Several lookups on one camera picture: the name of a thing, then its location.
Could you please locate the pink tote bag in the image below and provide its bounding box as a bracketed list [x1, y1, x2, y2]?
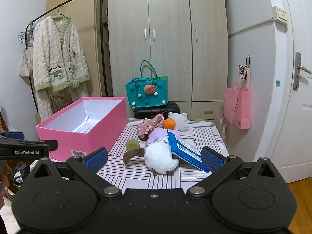
[224, 66, 251, 130]

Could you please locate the white mesh bath sponge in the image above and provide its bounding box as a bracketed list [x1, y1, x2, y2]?
[168, 112, 189, 132]

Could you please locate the pink floral cloth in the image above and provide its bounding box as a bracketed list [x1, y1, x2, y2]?
[137, 113, 164, 138]

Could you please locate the metal door handle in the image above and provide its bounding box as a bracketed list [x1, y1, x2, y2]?
[293, 52, 311, 90]

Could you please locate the black clothes rack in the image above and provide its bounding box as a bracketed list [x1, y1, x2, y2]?
[24, 0, 109, 114]

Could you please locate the white door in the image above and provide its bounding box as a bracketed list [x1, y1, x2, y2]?
[255, 0, 311, 183]

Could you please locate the white wall switch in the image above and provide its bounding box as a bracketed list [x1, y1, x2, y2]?
[272, 6, 288, 25]

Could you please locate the black suitcase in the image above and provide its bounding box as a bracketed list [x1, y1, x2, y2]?
[133, 101, 180, 119]

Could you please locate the green round object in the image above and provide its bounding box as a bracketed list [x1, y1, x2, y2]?
[125, 139, 140, 152]

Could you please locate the beige wardrobe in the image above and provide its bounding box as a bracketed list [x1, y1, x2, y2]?
[108, 0, 228, 121]

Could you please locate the beige canvas bag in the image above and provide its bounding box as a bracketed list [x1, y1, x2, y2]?
[19, 47, 33, 85]

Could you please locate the white plush toy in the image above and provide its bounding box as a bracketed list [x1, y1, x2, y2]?
[123, 142, 179, 176]

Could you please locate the cream knitted cardigan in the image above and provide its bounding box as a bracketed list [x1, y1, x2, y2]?
[32, 15, 90, 122]

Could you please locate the purple plush toy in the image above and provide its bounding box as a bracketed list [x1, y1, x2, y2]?
[146, 127, 180, 145]

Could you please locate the blue tissue pack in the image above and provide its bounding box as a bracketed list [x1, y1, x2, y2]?
[167, 130, 209, 173]

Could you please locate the pink cardboard storage box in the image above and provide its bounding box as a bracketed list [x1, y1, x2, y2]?
[36, 97, 128, 162]

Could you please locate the light wooden cabinet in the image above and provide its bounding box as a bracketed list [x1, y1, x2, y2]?
[45, 0, 113, 98]

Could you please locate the teal felt handbag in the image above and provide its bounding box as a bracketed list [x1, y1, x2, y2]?
[125, 60, 168, 108]

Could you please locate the orange ball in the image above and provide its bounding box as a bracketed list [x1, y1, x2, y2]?
[163, 118, 176, 129]

